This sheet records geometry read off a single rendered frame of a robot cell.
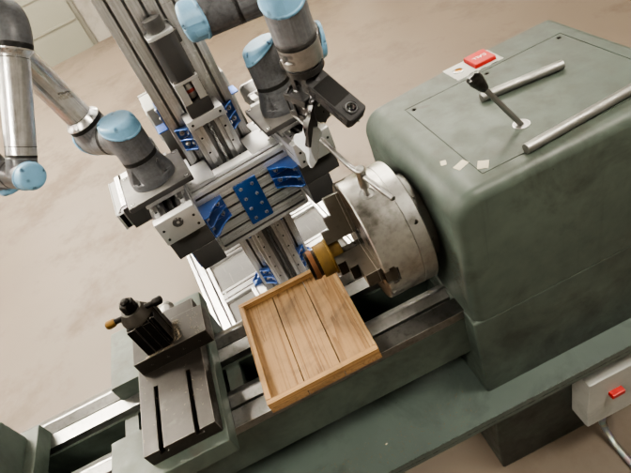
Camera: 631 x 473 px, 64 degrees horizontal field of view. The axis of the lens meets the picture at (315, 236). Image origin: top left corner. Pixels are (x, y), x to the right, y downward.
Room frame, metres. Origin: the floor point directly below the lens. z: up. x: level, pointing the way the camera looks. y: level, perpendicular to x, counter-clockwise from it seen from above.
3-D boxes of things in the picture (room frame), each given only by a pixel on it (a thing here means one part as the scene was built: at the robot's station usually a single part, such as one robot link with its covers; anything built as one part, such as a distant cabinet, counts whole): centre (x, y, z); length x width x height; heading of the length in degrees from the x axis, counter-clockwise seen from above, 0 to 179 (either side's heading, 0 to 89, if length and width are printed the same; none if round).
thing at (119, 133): (1.54, 0.41, 1.33); 0.13 x 0.12 x 0.14; 45
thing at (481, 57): (1.17, -0.59, 1.26); 0.06 x 0.06 x 0.02; 3
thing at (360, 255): (0.83, -0.08, 1.08); 0.12 x 0.11 x 0.05; 3
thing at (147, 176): (1.53, 0.40, 1.21); 0.15 x 0.15 x 0.10
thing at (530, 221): (0.96, -0.55, 1.06); 0.59 x 0.48 x 0.39; 93
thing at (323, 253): (0.91, 0.00, 1.08); 0.09 x 0.09 x 0.09; 3
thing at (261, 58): (1.62, -0.09, 1.33); 0.13 x 0.12 x 0.14; 82
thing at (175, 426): (0.91, 0.48, 0.95); 0.43 x 0.18 x 0.04; 3
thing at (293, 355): (0.91, 0.13, 0.89); 0.36 x 0.30 x 0.04; 3
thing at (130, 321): (0.97, 0.49, 1.14); 0.08 x 0.08 x 0.03
